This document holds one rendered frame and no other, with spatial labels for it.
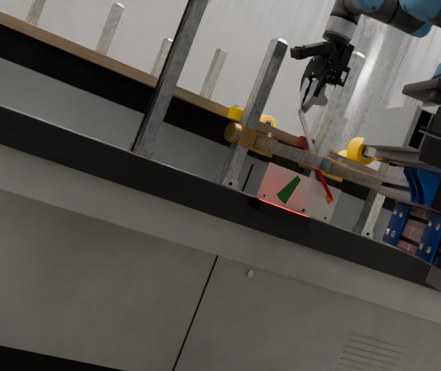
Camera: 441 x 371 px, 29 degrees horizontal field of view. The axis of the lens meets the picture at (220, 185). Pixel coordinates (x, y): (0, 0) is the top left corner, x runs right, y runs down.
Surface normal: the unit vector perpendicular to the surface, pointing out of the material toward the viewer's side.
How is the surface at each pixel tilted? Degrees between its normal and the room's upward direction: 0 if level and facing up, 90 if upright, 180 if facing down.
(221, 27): 90
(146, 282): 90
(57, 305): 90
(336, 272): 90
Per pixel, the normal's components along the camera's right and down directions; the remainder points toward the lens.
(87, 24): 0.52, 0.23
